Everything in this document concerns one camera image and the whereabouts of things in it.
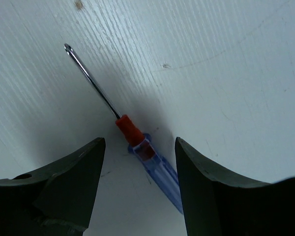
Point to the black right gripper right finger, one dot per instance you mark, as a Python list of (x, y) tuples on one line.
[(219, 202)]

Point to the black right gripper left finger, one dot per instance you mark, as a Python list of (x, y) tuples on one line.
[(56, 199)]

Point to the blue red handled screwdriver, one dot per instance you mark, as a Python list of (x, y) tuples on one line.
[(139, 143)]

